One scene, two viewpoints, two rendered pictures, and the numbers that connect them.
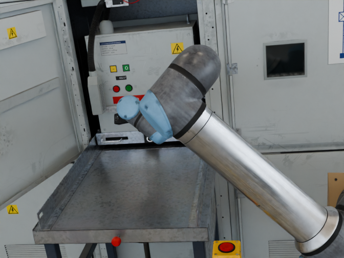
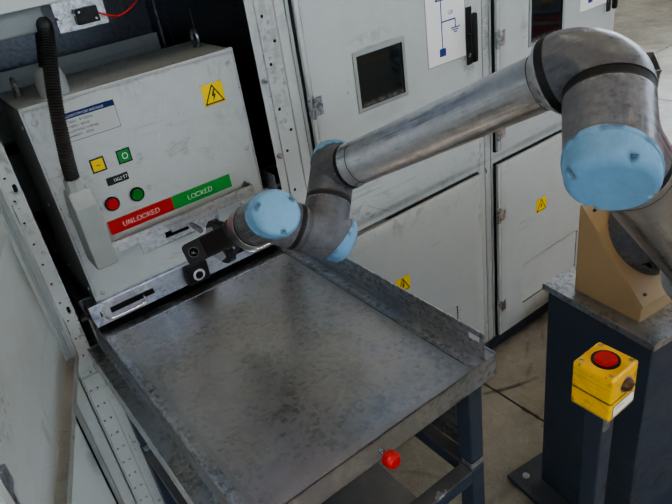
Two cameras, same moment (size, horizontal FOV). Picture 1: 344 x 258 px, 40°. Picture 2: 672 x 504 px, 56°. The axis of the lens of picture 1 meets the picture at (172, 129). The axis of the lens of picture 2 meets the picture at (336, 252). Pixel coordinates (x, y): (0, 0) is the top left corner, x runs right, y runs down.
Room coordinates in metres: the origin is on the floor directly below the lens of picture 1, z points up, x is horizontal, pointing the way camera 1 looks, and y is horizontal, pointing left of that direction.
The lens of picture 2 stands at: (0.81, 0.77, 1.69)
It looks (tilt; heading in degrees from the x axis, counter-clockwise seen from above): 30 degrees down; 318
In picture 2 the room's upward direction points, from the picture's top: 9 degrees counter-clockwise
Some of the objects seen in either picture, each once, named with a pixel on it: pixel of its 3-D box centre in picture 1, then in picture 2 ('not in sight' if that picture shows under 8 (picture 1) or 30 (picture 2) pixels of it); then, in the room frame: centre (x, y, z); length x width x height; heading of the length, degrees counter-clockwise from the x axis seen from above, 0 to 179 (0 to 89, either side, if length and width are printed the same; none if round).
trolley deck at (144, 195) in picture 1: (137, 188); (278, 360); (1.71, 0.17, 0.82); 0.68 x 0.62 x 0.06; 170
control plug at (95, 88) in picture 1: (97, 94); (89, 225); (2.06, 0.32, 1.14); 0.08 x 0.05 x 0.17; 170
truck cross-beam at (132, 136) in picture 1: (151, 134); (190, 267); (2.11, 0.10, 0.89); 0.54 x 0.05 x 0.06; 80
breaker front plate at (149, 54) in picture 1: (144, 85); (166, 179); (2.09, 0.10, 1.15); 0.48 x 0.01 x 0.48; 80
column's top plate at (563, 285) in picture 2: not in sight; (642, 287); (1.23, -0.59, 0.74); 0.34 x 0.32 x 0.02; 73
